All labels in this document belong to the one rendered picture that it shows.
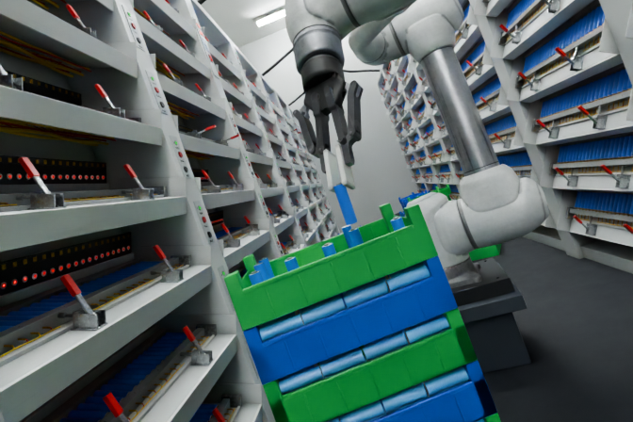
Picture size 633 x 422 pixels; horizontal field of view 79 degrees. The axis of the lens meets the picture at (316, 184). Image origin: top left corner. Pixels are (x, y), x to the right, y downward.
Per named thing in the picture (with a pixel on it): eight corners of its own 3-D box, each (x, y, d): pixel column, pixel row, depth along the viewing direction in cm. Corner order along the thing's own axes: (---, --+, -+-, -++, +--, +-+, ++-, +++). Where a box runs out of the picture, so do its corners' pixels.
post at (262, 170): (326, 294, 247) (232, 41, 251) (324, 299, 238) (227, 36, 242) (297, 303, 249) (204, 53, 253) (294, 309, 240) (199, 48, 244)
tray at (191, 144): (240, 159, 170) (239, 137, 170) (178, 148, 110) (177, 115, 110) (196, 161, 172) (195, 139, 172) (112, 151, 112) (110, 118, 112)
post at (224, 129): (315, 338, 178) (186, -11, 182) (313, 348, 168) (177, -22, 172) (275, 352, 180) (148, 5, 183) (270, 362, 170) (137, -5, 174)
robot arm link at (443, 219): (423, 263, 130) (400, 202, 132) (478, 249, 122) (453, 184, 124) (414, 276, 115) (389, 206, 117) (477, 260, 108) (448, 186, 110)
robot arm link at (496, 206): (478, 244, 122) (553, 223, 113) (475, 255, 108) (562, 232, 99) (393, 25, 130) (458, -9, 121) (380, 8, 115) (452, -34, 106)
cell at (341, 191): (356, 220, 60) (343, 181, 60) (358, 221, 59) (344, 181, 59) (346, 224, 60) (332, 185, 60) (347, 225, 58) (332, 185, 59)
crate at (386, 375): (430, 317, 76) (416, 279, 76) (478, 360, 56) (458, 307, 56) (286, 374, 74) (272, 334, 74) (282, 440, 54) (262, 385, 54)
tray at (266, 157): (273, 165, 240) (272, 143, 240) (246, 160, 180) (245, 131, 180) (241, 166, 242) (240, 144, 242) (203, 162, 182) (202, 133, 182)
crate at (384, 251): (401, 240, 76) (387, 202, 76) (438, 255, 56) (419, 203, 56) (257, 296, 74) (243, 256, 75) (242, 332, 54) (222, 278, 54)
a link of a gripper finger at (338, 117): (333, 99, 68) (340, 95, 68) (348, 152, 63) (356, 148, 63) (321, 89, 65) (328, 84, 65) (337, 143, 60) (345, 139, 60)
